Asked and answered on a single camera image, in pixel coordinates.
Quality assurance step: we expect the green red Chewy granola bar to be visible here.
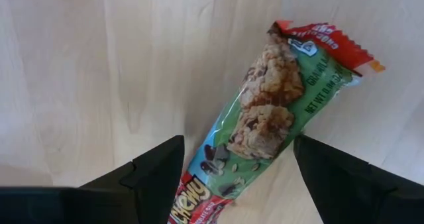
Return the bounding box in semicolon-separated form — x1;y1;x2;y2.
167;19;387;224

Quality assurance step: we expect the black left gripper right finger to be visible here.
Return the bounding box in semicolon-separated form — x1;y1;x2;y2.
293;134;424;224

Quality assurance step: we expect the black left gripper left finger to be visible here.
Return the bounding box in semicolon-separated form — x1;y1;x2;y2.
78;135;186;224

